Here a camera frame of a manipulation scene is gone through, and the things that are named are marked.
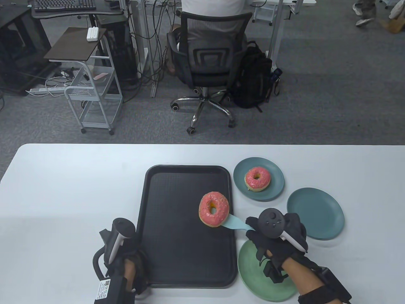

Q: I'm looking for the person's left hand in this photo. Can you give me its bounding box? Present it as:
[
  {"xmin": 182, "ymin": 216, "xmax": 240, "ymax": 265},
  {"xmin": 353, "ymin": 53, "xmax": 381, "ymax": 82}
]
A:
[{"xmin": 99, "ymin": 230, "xmax": 149, "ymax": 295}]

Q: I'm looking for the person's right hand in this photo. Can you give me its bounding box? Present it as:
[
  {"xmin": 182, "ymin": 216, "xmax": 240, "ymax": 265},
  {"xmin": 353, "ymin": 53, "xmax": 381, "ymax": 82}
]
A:
[{"xmin": 246, "ymin": 213, "xmax": 309, "ymax": 284}]

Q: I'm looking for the light blue dessert shovel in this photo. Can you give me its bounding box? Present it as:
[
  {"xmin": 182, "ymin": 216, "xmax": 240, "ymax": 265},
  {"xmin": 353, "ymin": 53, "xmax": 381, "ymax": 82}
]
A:
[{"xmin": 223, "ymin": 214, "xmax": 256, "ymax": 231}]

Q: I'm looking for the black baking tray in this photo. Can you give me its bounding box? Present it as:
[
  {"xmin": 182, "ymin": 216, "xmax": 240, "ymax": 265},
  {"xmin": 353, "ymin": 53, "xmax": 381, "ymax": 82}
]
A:
[{"xmin": 130, "ymin": 165, "xmax": 238, "ymax": 288}]

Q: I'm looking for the teal plate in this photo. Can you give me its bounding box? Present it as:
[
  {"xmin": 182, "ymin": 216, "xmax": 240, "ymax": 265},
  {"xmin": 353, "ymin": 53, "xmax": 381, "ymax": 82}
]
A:
[
  {"xmin": 233, "ymin": 157, "xmax": 285, "ymax": 202},
  {"xmin": 287, "ymin": 187, "xmax": 345, "ymax": 240}
]

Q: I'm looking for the pink sprinkled mini donut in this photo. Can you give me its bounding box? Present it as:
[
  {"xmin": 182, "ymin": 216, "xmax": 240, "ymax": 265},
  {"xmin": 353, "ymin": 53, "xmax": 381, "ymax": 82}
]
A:
[
  {"xmin": 244, "ymin": 167, "xmax": 271, "ymax": 192},
  {"xmin": 198, "ymin": 191, "xmax": 229, "ymax": 228}
]

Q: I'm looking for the person's right forearm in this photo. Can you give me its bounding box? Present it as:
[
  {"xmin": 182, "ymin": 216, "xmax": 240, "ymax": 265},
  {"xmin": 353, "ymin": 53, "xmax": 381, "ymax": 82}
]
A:
[{"xmin": 280, "ymin": 256, "xmax": 326, "ymax": 304}]

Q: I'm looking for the person's left forearm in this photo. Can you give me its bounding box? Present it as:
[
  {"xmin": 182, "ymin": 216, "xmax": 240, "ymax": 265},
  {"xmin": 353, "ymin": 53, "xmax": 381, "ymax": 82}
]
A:
[{"xmin": 123, "ymin": 261, "xmax": 136, "ymax": 292}]

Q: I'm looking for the grey handheld controller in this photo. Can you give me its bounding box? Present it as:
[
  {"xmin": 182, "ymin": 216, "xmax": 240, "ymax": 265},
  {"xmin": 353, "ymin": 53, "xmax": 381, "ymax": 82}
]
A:
[
  {"xmin": 92, "ymin": 218, "xmax": 137, "ymax": 281},
  {"xmin": 257, "ymin": 208, "xmax": 309, "ymax": 253}
]

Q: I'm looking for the green plate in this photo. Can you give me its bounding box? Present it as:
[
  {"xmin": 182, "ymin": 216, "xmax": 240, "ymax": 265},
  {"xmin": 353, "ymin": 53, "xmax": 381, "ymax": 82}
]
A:
[{"xmin": 237, "ymin": 239, "xmax": 299, "ymax": 302}]

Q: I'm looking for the black backpack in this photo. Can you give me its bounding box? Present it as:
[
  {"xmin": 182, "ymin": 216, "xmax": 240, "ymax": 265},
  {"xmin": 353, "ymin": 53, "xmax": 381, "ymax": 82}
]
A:
[{"xmin": 229, "ymin": 41, "xmax": 282, "ymax": 113}]

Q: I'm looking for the white rolling cart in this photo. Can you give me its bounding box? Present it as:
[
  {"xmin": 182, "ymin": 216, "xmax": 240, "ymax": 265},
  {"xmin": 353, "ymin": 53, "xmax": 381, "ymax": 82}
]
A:
[{"xmin": 64, "ymin": 33, "xmax": 124, "ymax": 136}]

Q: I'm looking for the white power strip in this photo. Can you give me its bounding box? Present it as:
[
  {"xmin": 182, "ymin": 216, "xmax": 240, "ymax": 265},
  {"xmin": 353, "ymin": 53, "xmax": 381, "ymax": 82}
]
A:
[{"xmin": 26, "ymin": 87, "xmax": 65, "ymax": 95}]

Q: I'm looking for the black mesh office chair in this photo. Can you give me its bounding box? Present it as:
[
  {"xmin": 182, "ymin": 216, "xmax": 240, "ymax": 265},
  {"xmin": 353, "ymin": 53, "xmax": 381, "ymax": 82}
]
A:
[{"xmin": 167, "ymin": 10, "xmax": 253, "ymax": 136}]

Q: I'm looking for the black computer tower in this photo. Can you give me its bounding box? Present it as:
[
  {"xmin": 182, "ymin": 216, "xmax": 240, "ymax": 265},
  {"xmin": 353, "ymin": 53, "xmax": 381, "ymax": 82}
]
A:
[{"xmin": 108, "ymin": 21, "xmax": 140, "ymax": 86}]

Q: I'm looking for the white desk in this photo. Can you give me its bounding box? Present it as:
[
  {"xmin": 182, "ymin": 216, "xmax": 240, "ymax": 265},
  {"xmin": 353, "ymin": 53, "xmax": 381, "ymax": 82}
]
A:
[
  {"xmin": 247, "ymin": 0, "xmax": 317, "ymax": 60},
  {"xmin": 128, "ymin": 0, "xmax": 159, "ymax": 97}
]

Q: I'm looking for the dark wooden side table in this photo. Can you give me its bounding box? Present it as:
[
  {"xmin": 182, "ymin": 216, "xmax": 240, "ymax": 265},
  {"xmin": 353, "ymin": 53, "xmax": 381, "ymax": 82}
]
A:
[{"xmin": 44, "ymin": 27, "xmax": 107, "ymax": 61}]

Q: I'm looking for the white drawer cart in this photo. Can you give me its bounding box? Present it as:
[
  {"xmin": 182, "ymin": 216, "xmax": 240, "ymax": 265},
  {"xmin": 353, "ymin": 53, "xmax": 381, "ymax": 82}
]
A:
[{"xmin": 253, "ymin": 5, "xmax": 274, "ymax": 26}]

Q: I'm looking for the cardboard box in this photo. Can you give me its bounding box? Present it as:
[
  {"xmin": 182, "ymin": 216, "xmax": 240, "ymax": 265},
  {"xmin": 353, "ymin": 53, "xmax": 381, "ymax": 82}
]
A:
[{"xmin": 381, "ymin": 17, "xmax": 405, "ymax": 34}]

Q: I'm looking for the black desk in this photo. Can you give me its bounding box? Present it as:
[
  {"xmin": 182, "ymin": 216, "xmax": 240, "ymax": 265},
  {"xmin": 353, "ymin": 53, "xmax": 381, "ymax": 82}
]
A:
[{"xmin": 30, "ymin": 0, "xmax": 127, "ymax": 19}]

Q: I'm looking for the white bag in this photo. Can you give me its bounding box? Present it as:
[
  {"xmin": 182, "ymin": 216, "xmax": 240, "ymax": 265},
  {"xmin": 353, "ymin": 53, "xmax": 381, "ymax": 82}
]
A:
[{"xmin": 389, "ymin": 3, "xmax": 405, "ymax": 19}]

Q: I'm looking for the black keyboard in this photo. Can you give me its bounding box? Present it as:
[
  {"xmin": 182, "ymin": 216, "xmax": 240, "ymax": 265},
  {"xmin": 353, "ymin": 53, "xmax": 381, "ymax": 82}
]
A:
[{"xmin": 34, "ymin": 0, "xmax": 96, "ymax": 13}]

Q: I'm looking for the black labelled wrist camera box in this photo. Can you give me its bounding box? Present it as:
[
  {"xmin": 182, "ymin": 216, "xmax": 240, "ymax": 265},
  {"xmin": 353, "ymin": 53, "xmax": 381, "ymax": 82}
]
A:
[{"xmin": 93, "ymin": 277, "xmax": 136, "ymax": 304}]

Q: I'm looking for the black wrist strap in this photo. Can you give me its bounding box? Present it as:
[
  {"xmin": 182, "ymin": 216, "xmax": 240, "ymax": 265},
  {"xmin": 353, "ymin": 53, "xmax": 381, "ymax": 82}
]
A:
[{"xmin": 297, "ymin": 285, "xmax": 344, "ymax": 304}]

